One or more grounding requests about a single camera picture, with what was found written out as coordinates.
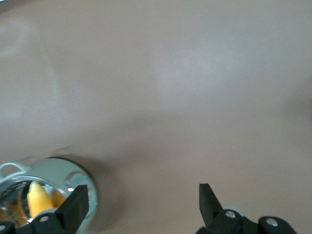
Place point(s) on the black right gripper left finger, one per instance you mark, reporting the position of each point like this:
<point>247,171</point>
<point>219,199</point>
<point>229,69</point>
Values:
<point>70,209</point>

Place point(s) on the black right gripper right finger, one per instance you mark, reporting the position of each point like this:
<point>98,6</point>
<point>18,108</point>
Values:
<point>209,209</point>

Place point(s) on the yellow corn cob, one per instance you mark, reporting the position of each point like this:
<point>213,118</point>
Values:
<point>39,197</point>

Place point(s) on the stainless steel pot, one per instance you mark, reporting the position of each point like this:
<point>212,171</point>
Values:
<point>61,168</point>

